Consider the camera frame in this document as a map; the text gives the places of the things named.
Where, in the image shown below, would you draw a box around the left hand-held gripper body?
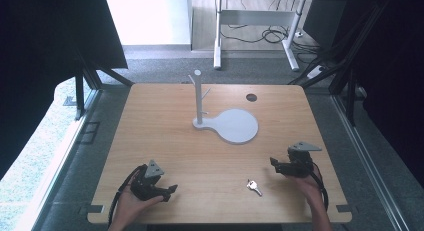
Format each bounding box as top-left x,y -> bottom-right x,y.
129,159 -> 168,202

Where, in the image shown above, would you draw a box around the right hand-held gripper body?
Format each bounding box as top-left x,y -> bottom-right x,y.
280,141 -> 323,179

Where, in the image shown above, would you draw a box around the person's right hand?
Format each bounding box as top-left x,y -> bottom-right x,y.
287,167 -> 323,204

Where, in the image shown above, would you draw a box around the person's left hand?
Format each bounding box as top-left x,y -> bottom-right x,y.
110,186 -> 165,226

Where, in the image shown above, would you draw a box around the silver key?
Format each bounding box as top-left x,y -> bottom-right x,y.
246,179 -> 264,197

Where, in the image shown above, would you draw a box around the white key stand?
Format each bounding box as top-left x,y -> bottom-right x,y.
188,69 -> 260,146

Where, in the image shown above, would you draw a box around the white power strip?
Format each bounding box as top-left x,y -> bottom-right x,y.
306,64 -> 326,81

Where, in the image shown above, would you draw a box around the black curtain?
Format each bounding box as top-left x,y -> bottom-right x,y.
301,0 -> 424,189
0,0 -> 129,180

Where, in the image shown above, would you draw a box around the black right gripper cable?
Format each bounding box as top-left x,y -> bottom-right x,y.
311,161 -> 330,213

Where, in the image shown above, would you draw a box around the aluminium rail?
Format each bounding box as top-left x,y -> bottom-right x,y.
331,93 -> 412,231

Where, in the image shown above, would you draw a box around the black metal frame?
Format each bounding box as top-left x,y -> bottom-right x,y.
63,46 -> 135,122
288,0 -> 398,127

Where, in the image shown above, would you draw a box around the black floor cables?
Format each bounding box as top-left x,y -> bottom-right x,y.
219,19 -> 323,56

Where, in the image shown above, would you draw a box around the white desk frame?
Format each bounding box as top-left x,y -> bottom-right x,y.
212,0 -> 307,72

